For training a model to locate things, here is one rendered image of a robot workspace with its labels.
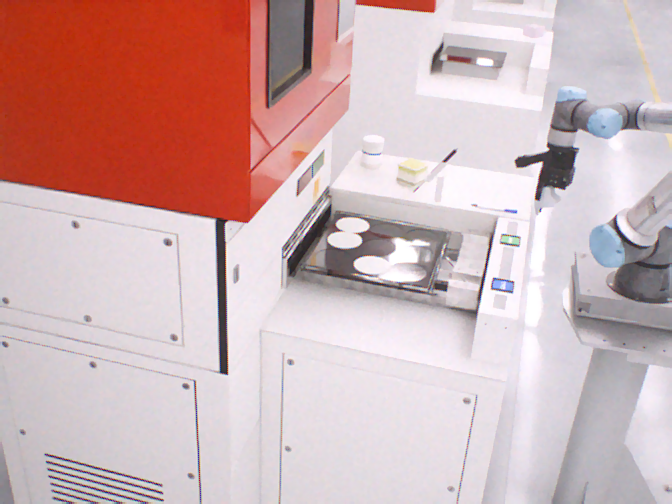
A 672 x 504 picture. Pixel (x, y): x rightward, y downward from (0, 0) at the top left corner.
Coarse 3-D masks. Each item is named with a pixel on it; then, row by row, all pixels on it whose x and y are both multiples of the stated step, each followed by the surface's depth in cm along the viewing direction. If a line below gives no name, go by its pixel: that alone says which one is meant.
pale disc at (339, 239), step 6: (336, 234) 223; (342, 234) 223; (348, 234) 223; (354, 234) 223; (330, 240) 219; (336, 240) 220; (342, 240) 220; (348, 240) 220; (354, 240) 220; (360, 240) 220; (336, 246) 216; (342, 246) 217; (348, 246) 217; (354, 246) 217
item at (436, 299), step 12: (312, 276) 213; (324, 276) 212; (336, 276) 211; (348, 288) 211; (360, 288) 210; (372, 288) 209; (384, 288) 208; (396, 288) 207; (408, 300) 208; (420, 300) 207; (432, 300) 206; (444, 300) 205
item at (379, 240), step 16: (384, 224) 231; (400, 224) 231; (320, 240) 219; (368, 240) 221; (384, 240) 221; (400, 240) 222; (416, 240) 223; (432, 240) 223; (320, 256) 211; (336, 256) 211; (352, 256) 212; (384, 256) 213; (400, 256) 213; (416, 256) 214; (432, 256) 214; (352, 272) 204; (400, 272) 206; (416, 272) 206; (432, 272) 206
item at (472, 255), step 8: (464, 248) 224; (472, 248) 224; (480, 248) 224; (488, 248) 225; (464, 256) 219; (472, 256) 220; (480, 256) 220; (456, 264) 215; (464, 264) 215; (472, 264) 215; (480, 264) 216; (448, 296) 200; (456, 296) 200; (448, 304) 201; (456, 304) 200; (464, 304) 199; (472, 304) 199
